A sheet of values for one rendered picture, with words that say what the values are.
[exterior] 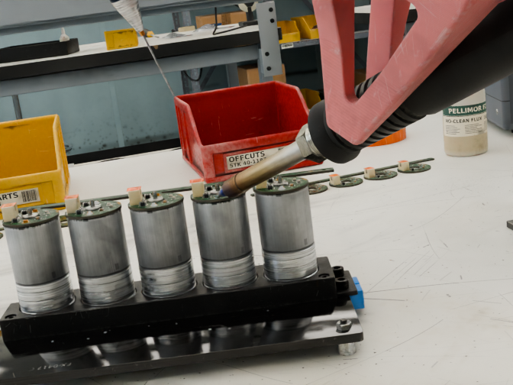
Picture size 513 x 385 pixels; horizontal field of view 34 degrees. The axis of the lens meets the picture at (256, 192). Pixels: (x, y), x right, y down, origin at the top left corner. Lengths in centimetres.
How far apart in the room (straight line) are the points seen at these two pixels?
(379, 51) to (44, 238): 17
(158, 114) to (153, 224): 446
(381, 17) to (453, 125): 36
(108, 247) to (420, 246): 18
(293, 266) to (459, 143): 32
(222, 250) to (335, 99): 11
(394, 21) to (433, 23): 6
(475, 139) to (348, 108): 39
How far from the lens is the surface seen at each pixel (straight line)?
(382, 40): 30
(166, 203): 36
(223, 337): 35
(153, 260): 37
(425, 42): 25
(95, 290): 38
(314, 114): 30
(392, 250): 46
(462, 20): 24
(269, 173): 33
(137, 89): 479
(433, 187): 58
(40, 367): 35
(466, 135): 66
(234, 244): 36
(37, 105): 478
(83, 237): 37
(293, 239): 36
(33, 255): 37
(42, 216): 38
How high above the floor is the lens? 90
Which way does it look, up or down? 14 degrees down
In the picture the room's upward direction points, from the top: 7 degrees counter-clockwise
